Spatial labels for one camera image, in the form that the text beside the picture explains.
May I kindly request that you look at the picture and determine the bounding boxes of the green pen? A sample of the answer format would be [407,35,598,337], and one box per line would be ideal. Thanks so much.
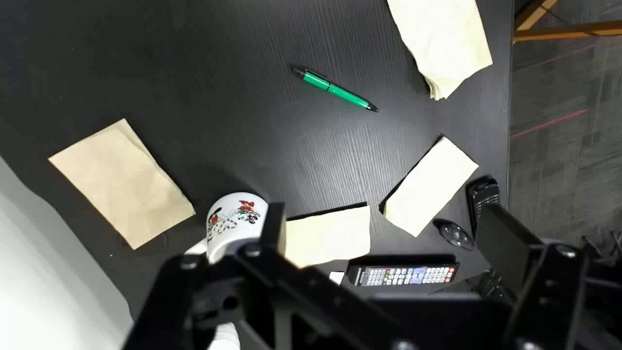
[289,64,378,113]

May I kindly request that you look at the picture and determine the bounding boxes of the wooden frame legs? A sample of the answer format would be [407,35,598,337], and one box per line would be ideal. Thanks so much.
[512,0,622,47]

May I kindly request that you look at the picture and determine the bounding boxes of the small oval black remote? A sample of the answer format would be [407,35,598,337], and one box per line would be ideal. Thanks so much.
[431,218,476,251]

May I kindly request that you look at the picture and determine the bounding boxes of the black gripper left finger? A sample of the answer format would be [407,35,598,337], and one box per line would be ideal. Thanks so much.
[122,201,415,350]

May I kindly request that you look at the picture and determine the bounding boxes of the long black remote control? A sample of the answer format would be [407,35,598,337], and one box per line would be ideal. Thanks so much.
[339,255,462,290]

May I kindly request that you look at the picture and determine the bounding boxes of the black cart table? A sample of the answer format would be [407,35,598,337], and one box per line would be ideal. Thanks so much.
[0,0,514,350]

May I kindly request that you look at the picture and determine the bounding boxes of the white printed mug cup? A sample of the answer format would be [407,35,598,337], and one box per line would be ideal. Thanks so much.
[184,191,268,267]

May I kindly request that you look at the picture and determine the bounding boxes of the cream paper napkin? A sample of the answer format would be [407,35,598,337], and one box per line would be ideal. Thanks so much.
[378,134,479,239]
[384,0,495,103]
[281,203,373,271]

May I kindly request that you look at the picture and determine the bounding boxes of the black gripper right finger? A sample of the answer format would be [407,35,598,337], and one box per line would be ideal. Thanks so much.
[474,201,622,350]

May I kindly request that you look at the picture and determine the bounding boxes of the brown paper napkin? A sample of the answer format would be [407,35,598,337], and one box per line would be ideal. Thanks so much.
[46,117,198,251]

